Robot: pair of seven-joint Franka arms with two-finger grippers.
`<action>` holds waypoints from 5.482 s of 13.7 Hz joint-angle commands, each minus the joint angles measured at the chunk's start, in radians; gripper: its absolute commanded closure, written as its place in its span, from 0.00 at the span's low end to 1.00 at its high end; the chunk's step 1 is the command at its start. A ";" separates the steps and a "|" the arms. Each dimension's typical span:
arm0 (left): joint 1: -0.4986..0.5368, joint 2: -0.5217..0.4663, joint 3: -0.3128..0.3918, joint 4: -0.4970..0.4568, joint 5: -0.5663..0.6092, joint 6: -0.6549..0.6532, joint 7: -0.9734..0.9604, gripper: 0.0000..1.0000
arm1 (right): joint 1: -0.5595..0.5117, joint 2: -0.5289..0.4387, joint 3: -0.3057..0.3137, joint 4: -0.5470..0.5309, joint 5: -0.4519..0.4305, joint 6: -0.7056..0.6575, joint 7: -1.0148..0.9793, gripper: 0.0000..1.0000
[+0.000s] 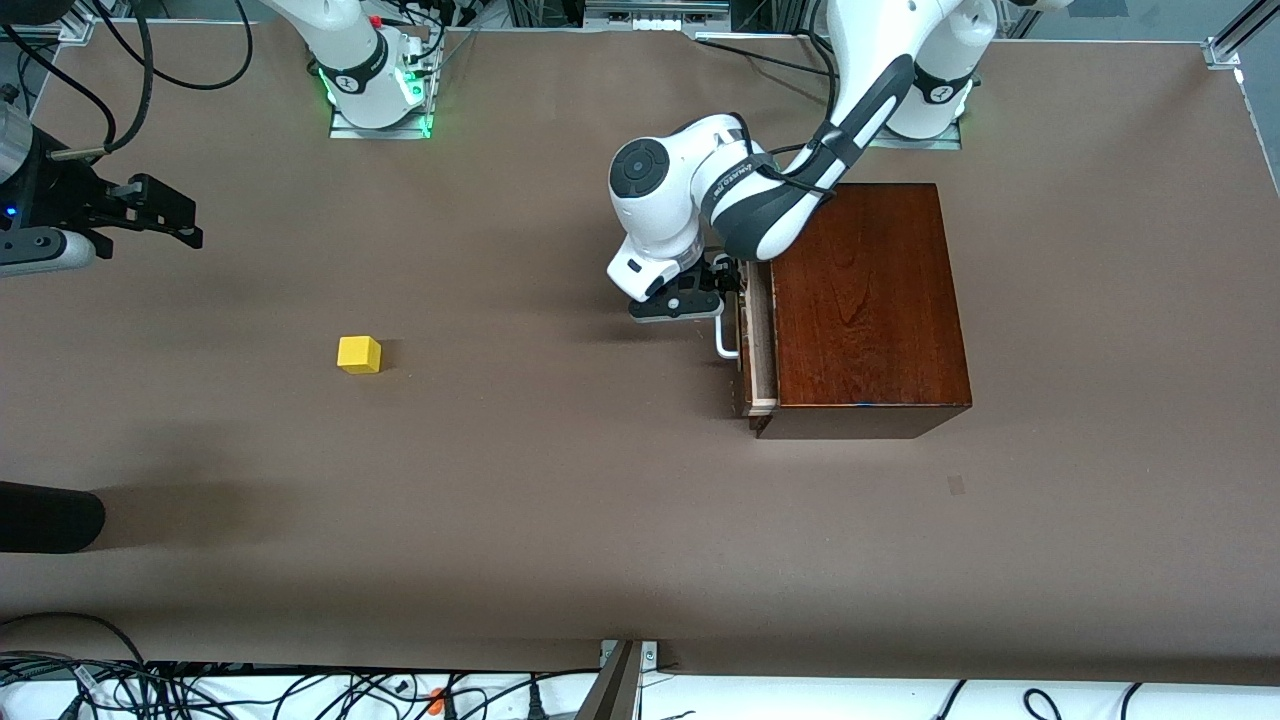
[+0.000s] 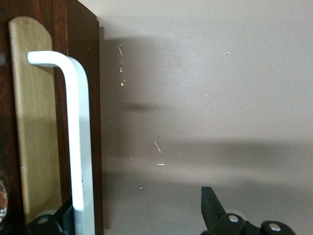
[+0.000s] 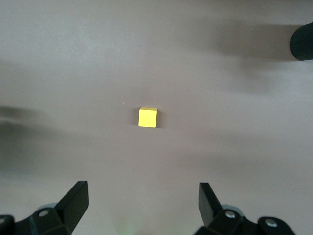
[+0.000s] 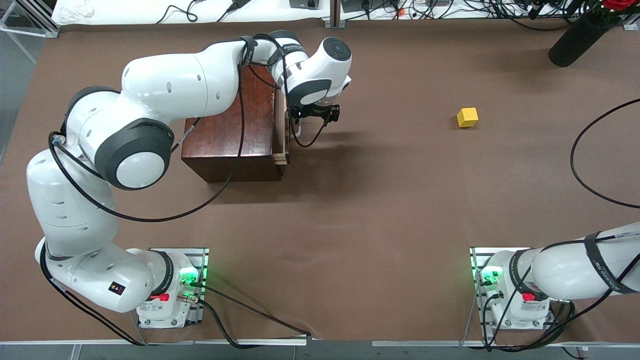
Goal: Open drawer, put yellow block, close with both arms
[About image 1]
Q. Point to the aluminium profile beam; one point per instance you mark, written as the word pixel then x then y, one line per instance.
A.
pixel 612 690

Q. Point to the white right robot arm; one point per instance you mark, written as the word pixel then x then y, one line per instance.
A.
pixel 350 40

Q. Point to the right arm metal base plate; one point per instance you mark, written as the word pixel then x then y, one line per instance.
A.
pixel 380 132

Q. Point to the dark brown wooden cabinet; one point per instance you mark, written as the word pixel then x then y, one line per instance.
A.
pixel 870 300

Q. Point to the light wood drawer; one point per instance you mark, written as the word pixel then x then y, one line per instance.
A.
pixel 760 350

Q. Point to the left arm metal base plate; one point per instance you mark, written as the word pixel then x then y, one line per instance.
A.
pixel 920 143

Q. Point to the grey power strip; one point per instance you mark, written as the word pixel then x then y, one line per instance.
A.
pixel 655 15

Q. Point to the silver metal bracket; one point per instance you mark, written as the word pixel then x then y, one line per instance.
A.
pixel 650 655

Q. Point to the aluminium frame rail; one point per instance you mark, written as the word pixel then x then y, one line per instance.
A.
pixel 75 30

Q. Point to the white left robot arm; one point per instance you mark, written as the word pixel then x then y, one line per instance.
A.
pixel 660 200

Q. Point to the aluminium frame corner post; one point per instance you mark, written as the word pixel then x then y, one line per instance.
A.
pixel 1235 40

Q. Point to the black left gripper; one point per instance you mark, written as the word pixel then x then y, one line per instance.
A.
pixel 722 274

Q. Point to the yellow wooden cube block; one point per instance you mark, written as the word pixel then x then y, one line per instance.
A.
pixel 358 356

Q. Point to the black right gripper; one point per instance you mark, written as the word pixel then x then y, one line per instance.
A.
pixel 62 196

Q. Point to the black ribbed cylindrical object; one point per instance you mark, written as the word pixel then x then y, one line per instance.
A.
pixel 50 515

